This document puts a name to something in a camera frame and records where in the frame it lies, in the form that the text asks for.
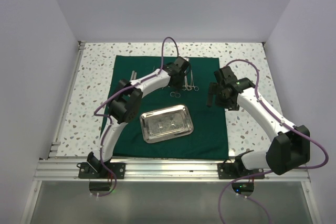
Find steel surgical scissors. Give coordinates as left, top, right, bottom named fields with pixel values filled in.
left=188, top=70, right=199, bottom=92

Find steel instrument tray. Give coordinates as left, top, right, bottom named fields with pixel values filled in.
left=140, top=104, right=194, bottom=144

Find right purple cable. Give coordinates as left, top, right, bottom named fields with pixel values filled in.
left=217, top=59, right=329, bottom=224

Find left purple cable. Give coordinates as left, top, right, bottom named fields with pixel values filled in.
left=93, top=36, right=179, bottom=197

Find aluminium rail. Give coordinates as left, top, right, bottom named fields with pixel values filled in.
left=68, top=41, right=86, bottom=97
left=34, top=155, right=310, bottom=183

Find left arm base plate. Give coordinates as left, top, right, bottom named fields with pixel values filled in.
left=76, top=162, right=126, bottom=179

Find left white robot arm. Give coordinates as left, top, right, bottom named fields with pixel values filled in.
left=87, top=56, right=190, bottom=178

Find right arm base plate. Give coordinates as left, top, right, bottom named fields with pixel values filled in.
left=217, top=162, right=265, bottom=179

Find purple cable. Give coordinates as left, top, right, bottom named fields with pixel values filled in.
left=93, top=36, right=179, bottom=197
left=217, top=59, right=329, bottom=224

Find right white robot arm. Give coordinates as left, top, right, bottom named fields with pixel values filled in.
left=206, top=67, right=310, bottom=178

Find aluminium left rail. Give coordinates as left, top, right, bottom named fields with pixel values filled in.
left=68, top=41, right=86, bottom=97

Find aluminium front rail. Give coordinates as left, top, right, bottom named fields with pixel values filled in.
left=34, top=155, right=310, bottom=183

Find green surgical cloth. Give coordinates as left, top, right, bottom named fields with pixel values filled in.
left=113, top=57, right=228, bottom=159

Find steel hemostat clamp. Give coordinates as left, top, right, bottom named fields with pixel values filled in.
left=182, top=76, right=191, bottom=91

